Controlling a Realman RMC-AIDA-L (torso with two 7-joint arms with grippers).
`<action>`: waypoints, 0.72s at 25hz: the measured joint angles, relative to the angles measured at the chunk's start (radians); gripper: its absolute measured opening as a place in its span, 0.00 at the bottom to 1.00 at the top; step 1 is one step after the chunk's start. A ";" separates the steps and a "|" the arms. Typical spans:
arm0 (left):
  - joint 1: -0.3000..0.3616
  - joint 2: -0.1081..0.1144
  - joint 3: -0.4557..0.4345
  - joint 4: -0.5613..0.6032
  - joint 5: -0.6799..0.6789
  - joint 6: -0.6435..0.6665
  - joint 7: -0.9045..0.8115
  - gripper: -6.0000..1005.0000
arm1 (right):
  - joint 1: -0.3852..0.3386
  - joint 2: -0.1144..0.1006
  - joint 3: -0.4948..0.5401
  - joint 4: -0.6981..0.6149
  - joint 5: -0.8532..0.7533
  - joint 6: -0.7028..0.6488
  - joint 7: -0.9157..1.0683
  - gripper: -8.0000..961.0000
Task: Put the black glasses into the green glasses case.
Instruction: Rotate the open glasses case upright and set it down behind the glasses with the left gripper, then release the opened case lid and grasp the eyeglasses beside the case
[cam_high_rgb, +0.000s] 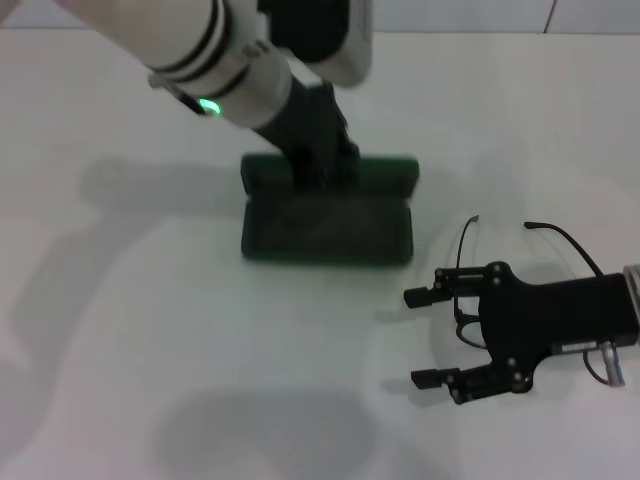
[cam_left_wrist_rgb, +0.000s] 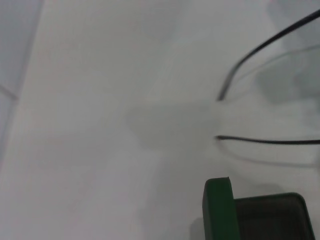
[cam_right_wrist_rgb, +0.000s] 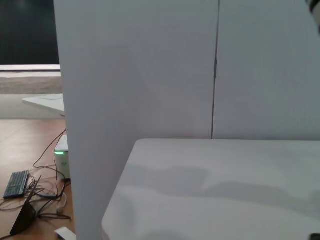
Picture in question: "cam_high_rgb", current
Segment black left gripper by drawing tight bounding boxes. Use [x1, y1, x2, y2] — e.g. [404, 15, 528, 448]
[252, 79, 361, 195]

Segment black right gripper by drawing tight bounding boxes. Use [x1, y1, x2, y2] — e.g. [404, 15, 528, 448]
[403, 261, 640, 406]

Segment green glasses case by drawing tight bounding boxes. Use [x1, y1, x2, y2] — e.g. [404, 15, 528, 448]
[239, 153, 421, 262]

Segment black glasses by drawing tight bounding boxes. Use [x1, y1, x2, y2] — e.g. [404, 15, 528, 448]
[453, 214, 606, 347]

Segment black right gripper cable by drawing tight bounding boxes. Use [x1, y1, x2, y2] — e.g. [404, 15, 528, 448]
[583, 349, 612, 385]

